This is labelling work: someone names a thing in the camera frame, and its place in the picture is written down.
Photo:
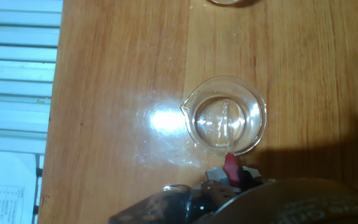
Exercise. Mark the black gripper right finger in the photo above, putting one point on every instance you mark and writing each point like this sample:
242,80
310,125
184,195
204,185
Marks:
249,179

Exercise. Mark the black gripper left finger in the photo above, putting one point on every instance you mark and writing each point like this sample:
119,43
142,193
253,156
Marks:
217,185

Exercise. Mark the glass dropper with red bulb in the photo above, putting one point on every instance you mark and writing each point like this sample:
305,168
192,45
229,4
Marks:
231,169

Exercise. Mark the clear glass beaker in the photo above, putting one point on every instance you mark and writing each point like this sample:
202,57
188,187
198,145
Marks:
224,1
255,124

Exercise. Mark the wooden board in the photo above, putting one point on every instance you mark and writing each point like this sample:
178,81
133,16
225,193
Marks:
104,93

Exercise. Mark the white printed paper sheet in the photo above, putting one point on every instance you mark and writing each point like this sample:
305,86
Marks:
5,186

